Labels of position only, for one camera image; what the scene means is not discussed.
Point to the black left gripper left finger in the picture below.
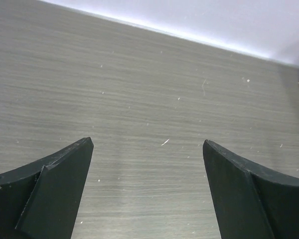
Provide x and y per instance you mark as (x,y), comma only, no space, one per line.
(40,200)

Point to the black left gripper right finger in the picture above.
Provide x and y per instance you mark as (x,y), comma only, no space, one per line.
(251,201)

